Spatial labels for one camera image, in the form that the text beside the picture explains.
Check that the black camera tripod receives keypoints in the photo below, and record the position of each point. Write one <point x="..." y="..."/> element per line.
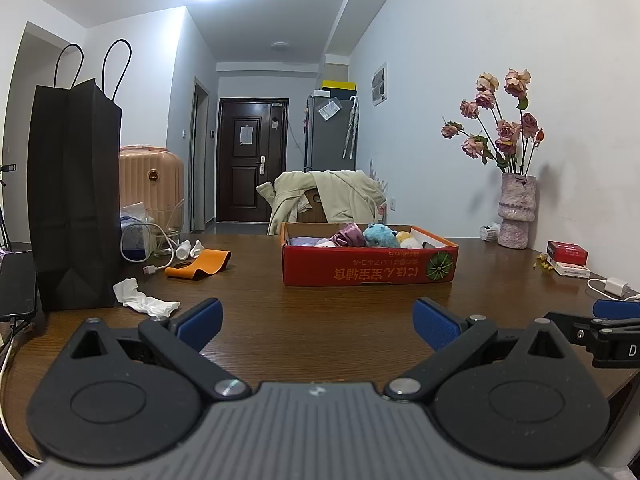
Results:
<point x="4" y="200"/>

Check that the small white jar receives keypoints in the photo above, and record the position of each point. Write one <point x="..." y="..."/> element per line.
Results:
<point x="489" y="232"/>

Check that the grey interior door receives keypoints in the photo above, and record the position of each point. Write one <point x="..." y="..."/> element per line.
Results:
<point x="199" y="160"/>

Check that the grey refrigerator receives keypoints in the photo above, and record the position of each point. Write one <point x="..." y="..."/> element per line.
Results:
<point x="327" y="135"/>

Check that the dark brown entrance door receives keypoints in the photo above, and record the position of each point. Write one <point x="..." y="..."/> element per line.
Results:
<point x="250" y="170"/>

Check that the beige coat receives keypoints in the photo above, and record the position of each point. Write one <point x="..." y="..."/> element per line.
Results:
<point x="345" y="195"/>

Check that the yellow box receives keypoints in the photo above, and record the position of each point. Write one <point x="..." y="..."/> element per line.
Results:
<point x="339" y="87"/>

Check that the clear glass jar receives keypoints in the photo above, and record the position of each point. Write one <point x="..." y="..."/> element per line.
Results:
<point x="170" y="230"/>

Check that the lavender towel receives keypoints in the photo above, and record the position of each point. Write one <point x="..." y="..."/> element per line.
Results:
<point x="302" y="241"/>

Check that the brown chair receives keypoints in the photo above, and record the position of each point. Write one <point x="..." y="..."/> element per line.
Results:
<point x="315" y="205"/>

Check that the plastic bag with blue box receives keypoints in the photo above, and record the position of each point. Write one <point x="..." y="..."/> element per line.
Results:
<point x="136" y="240"/>

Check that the small ceiling lamp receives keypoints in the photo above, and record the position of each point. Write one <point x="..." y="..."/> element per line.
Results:
<point x="280" y="46"/>

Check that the pink ribbed suitcase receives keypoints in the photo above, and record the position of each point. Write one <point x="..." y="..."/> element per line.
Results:
<point x="150" y="180"/>

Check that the purple plush toy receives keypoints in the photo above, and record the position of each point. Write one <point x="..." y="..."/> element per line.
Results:
<point x="350" y="236"/>

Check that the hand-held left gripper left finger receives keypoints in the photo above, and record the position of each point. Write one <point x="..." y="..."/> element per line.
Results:
<point x="202" y="321"/>

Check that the pink textured vase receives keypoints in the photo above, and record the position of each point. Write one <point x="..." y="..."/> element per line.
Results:
<point x="516" y="210"/>

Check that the white cigarette box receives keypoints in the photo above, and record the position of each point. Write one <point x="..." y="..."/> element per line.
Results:
<point x="572" y="271"/>

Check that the red cardboard box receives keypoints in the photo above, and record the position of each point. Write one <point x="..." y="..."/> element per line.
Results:
<point x="320" y="267"/>

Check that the dried pink roses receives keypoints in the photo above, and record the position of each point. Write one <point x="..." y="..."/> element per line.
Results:
<point x="507" y="130"/>

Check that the black paper bag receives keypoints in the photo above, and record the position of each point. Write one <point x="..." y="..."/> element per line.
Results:
<point x="75" y="200"/>

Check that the yellow dried flower bits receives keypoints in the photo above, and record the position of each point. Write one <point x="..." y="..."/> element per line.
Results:
<point x="542" y="263"/>

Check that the white folded umbrella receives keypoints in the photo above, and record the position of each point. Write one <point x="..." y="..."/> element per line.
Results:
<point x="351" y="130"/>

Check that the crumpled white tissue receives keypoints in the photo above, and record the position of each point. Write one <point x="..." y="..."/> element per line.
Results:
<point x="147" y="304"/>

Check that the yellow white plush toy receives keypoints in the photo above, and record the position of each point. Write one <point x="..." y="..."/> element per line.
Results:
<point x="410" y="241"/>

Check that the blue plush toy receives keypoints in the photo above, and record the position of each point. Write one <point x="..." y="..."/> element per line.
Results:
<point x="378" y="236"/>

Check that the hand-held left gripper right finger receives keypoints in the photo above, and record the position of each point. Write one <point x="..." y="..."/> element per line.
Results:
<point x="435" y="325"/>

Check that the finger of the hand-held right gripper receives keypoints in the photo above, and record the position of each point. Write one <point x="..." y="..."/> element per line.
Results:
<point x="575" y="327"/>
<point x="617" y="310"/>

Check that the black smartphone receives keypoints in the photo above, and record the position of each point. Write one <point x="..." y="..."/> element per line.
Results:
<point x="17" y="285"/>

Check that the small white bottle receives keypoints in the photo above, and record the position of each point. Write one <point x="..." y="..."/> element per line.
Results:
<point x="183" y="250"/>

